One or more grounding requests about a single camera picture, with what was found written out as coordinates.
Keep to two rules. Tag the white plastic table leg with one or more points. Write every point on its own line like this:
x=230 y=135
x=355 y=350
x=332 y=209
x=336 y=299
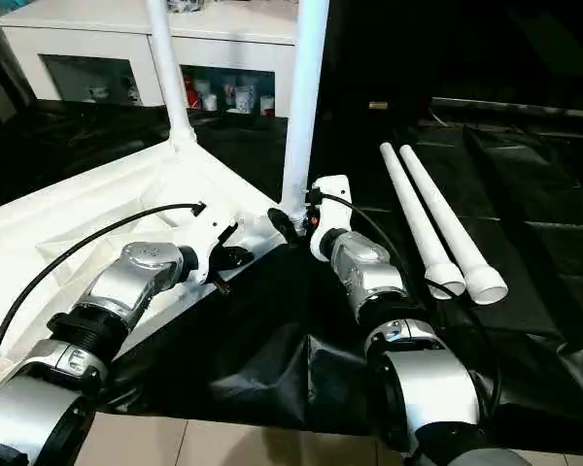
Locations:
x=170 y=68
x=303 y=97
x=452 y=218
x=420 y=214

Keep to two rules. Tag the white plastic table top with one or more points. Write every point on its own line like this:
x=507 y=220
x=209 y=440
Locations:
x=68 y=223

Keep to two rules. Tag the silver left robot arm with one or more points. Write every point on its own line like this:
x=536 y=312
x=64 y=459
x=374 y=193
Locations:
x=97 y=330

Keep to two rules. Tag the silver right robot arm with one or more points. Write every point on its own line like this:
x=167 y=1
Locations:
x=408 y=349

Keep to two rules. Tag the black work mat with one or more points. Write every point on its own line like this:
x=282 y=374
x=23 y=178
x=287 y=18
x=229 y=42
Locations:
x=301 y=349

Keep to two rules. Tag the small yellow tag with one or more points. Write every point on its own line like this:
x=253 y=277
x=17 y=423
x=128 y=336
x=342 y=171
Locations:
x=378 y=105

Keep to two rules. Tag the white sideboard with glass doors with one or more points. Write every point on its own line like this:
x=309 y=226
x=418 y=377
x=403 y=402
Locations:
x=175 y=44

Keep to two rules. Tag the clear glass ornament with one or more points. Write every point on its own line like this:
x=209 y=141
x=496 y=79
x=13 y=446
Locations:
x=185 y=5

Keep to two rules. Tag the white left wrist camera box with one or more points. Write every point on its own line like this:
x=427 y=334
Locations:
x=212 y=238

